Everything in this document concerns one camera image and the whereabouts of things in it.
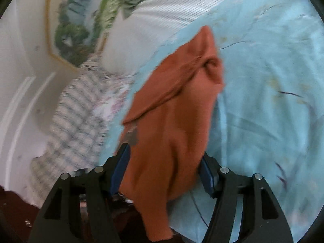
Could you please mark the light blue floral bedsheet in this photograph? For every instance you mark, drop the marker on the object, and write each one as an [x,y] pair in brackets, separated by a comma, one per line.
[255,101]

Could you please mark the pink floral cloth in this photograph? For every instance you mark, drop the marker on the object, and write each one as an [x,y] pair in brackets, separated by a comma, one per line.
[111,106]

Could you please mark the framed landscape wall painting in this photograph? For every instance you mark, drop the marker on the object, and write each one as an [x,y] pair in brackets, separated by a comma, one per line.
[78,22]

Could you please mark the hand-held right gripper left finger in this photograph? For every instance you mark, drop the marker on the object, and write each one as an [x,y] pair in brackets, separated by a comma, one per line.
[121,168]

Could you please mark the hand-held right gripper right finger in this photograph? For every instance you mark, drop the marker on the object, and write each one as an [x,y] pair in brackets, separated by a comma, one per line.
[206,176]

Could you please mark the white striped quilt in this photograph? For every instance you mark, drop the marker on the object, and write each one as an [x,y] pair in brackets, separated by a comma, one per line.
[154,27]

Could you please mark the orange small garment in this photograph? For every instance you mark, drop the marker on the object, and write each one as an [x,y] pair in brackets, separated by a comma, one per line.
[169,121]

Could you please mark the striped grey white blanket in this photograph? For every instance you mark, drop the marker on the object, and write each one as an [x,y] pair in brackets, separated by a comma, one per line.
[73,124]

